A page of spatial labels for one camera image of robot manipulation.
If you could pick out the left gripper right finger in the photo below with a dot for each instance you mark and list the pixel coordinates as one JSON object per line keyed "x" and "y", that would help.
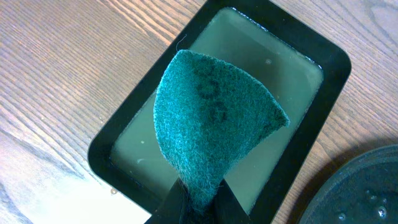
{"x": 226, "y": 208}

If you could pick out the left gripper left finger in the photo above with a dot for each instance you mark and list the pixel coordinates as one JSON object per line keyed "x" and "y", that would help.
{"x": 174, "y": 209}

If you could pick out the green yellow sponge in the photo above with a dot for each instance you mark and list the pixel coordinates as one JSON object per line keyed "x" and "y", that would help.
{"x": 208, "y": 115}

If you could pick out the black round tray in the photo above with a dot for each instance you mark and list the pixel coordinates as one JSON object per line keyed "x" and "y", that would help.
{"x": 363, "y": 191}

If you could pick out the black rectangular water tray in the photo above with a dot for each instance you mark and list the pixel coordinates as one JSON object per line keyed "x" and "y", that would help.
{"x": 304, "y": 71}

